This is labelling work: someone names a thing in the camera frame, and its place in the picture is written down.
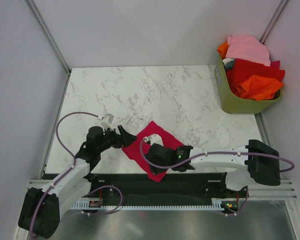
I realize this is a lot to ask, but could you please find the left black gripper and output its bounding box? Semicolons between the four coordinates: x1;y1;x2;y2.
97;125;137;153

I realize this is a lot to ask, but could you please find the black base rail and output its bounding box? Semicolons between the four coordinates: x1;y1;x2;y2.
87;172;247;206

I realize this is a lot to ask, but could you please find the pink t shirt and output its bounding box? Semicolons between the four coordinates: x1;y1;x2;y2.
226;35;271;67

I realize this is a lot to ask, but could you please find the red t shirt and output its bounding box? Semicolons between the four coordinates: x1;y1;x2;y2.
226;59;285;95

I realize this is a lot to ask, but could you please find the dark orange t shirt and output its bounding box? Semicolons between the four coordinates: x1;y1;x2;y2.
217;41;229;59

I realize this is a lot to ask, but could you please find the crimson t shirt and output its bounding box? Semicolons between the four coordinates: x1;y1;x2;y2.
270;60;281;70

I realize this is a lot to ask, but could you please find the white cable duct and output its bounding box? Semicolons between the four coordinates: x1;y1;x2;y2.
70;198;239;211

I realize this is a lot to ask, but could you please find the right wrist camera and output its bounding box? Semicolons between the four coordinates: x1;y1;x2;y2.
143;134;164;146

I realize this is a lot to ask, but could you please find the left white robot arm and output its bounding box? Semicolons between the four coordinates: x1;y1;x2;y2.
18;125;137;239

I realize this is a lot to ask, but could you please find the magenta t shirt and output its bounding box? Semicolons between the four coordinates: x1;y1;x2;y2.
122;120;183;182

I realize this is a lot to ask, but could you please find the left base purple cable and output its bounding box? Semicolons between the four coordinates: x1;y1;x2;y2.
81;184;125;217

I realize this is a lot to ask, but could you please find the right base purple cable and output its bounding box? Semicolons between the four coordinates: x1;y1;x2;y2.
221;187;250;217

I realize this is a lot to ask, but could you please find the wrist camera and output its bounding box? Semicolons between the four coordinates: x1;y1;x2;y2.
100;113;114;131
143;134;164;146

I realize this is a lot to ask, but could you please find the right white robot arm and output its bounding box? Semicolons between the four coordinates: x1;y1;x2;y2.
141;139;281;197

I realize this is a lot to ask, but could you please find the green laundry basket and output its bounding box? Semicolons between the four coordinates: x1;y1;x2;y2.
214;54;283;115

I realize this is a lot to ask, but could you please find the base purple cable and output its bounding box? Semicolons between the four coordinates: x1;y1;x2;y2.
221;187;250;217
81;184;125;217

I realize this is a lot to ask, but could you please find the white grey cloth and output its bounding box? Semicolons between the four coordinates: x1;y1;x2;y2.
222;58;235;72

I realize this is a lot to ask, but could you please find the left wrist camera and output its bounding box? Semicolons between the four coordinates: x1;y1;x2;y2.
100;113;114;131

